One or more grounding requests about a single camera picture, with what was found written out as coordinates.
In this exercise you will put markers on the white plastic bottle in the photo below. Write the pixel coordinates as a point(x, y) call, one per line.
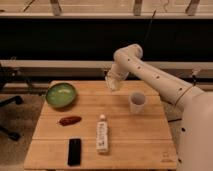
point(102, 144)

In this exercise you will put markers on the black office chair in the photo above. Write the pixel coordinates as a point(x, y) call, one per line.
point(8, 106)

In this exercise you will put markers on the green bowl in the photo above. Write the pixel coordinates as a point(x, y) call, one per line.
point(60, 95)

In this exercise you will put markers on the black smartphone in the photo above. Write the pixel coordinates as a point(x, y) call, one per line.
point(74, 152)

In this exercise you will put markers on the white sponge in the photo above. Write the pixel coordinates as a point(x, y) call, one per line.
point(114, 85)

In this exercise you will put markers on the red chili pepper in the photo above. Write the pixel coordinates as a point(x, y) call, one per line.
point(65, 121)

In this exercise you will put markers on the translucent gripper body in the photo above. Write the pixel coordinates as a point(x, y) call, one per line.
point(109, 77)

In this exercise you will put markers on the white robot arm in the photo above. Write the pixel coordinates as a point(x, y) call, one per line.
point(195, 151)

